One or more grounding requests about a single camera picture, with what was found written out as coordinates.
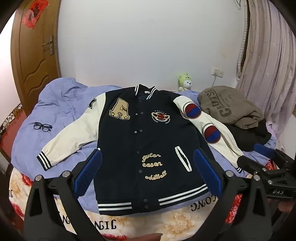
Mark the floral printed quilt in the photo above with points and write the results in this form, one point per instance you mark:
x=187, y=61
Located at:
x=173, y=222

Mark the white wall socket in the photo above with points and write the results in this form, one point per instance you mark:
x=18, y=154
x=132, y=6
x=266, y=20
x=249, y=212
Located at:
x=217, y=72

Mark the pale pink curtain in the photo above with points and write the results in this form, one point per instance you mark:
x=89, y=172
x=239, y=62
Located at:
x=270, y=69

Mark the blue bed sheet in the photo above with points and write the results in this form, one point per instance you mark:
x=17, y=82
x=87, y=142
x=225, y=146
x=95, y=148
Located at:
x=57, y=109

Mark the black garment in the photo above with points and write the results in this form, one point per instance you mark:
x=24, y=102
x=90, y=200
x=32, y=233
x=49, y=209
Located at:
x=245, y=139

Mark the red paper door decoration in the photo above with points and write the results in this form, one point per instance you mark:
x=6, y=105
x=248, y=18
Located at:
x=34, y=14

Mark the wooden door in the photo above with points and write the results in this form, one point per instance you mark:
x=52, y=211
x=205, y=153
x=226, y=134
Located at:
x=34, y=64

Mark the black eyeglasses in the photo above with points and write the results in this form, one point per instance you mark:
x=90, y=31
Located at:
x=37, y=126

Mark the olive printed shirt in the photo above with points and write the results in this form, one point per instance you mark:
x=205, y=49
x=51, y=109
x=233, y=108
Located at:
x=231, y=109

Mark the green plush toy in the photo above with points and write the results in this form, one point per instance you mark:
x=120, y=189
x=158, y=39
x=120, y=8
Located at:
x=185, y=82

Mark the row of small trinkets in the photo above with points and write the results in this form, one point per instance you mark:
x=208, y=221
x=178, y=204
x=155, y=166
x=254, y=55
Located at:
x=10, y=118

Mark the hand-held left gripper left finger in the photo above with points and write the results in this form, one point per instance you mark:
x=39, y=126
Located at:
x=89, y=171

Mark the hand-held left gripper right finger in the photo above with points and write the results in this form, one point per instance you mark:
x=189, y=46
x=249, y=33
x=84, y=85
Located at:
x=205, y=169

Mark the person's right hand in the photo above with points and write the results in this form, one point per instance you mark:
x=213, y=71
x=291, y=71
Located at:
x=285, y=207

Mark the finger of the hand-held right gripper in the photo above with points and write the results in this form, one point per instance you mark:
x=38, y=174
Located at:
x=263, y=149
x=252, y=165

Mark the navy and cream varsity jacket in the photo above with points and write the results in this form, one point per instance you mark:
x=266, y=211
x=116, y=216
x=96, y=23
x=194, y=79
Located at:
x=150, y=139

